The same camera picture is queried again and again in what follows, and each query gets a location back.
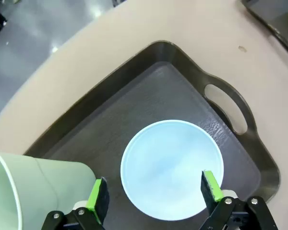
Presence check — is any light blue bowl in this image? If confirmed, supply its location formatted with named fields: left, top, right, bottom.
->
left=120, top=120, right=224, bottom=215

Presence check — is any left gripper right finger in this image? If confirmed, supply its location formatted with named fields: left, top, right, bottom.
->
left=201, top=170, right=278, bottom=230

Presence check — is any pale green cup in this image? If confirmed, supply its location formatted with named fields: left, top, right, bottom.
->
left=0, top=149, right=96, bottom=230

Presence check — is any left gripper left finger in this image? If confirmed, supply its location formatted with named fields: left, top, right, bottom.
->
left=39, top=176, right=110, bottom=230

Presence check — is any dark brown handled tray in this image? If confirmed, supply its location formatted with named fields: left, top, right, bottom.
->
left=23, top=40, right=281, bottom=230
left=241, top=0, right=288, bottom=60

